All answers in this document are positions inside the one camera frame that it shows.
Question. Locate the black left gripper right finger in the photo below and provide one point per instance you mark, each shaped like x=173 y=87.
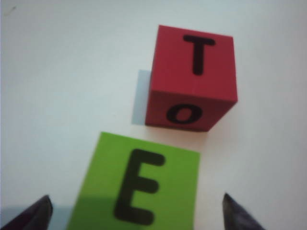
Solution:
x=236 y=215

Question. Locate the pink foam letter block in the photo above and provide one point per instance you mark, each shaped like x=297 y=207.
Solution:
x=172 y=72

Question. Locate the green foam letter block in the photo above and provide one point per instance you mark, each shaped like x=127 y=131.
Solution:
x=103 y=182

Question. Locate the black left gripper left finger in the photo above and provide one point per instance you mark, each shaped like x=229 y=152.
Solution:
x=36 y=215

